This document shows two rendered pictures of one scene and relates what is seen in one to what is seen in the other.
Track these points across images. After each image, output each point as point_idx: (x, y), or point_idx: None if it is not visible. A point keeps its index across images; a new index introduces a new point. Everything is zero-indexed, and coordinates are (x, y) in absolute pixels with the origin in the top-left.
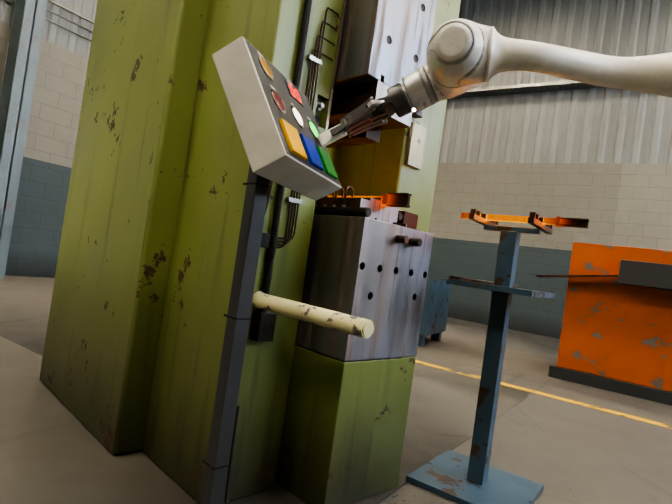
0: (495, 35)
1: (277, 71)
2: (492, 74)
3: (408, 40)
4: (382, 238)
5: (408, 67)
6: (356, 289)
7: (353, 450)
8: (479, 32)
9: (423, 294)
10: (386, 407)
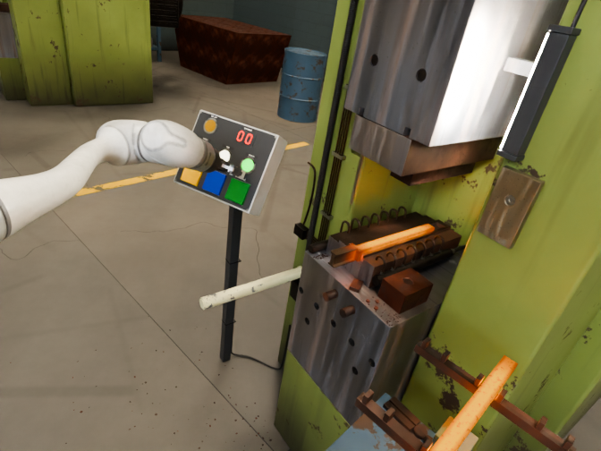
0: (97, 136)
1: (232, 123)
2: (109, 162)
3: (408, 50)
4: (319, 281)
5: (404, 91)
6: (296, 304)
7: (292, 417)
8: (97, 134)
9: (368, 381)
10: (318, 428)
